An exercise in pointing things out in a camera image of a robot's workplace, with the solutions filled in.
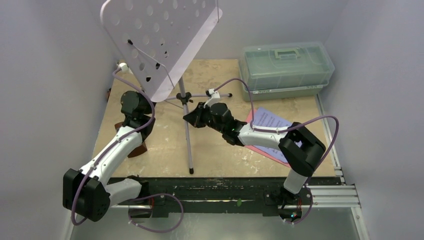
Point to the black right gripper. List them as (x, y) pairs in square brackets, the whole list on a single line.
[(201, 114)]

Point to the lilac perforated music stand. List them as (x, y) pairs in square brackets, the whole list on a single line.
[(158, 39)]

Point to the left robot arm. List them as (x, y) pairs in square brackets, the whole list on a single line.
[(86, 191)]

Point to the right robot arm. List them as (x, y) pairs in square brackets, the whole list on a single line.
[(303, 151)]

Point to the pink paper folder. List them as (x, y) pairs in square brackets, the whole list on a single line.
[(280, 160)]

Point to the brown wooden metronome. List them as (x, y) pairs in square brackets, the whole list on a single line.
[(138, 150)]

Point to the white sheet music pages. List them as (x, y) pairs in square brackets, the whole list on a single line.
[(266, 118)]

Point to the translucent green storage box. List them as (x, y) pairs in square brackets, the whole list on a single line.
[(285, 70)]

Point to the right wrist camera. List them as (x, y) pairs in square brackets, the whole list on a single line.
[(213, 97)]

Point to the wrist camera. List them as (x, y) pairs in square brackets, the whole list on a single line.
[(125, 68), (213, 97)]

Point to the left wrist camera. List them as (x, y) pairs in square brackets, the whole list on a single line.
[(125, 68)]

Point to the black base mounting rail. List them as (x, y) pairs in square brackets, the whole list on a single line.
[(217, 195)]

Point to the aluminium frame rails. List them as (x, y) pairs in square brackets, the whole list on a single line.
[(327, 192)]

